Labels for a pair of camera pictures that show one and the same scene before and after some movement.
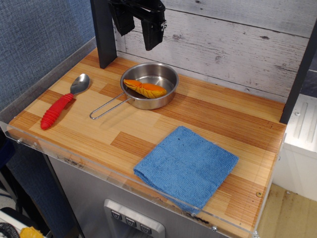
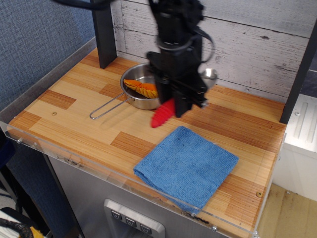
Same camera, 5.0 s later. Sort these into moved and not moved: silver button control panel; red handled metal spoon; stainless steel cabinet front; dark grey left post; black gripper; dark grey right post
Moved: black gripper; red handled metal spoon
Not moved: silver button control panel; dark grey right post; dark grey left post; stainless steel cabinet front
